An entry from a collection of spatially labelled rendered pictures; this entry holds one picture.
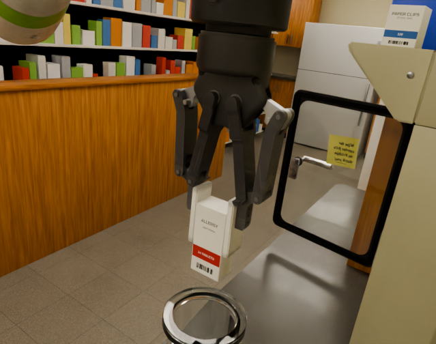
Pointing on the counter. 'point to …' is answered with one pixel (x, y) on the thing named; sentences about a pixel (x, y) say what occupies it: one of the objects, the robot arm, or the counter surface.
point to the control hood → (396, 75)
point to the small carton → (406, 26)
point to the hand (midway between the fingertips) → (216, 220)
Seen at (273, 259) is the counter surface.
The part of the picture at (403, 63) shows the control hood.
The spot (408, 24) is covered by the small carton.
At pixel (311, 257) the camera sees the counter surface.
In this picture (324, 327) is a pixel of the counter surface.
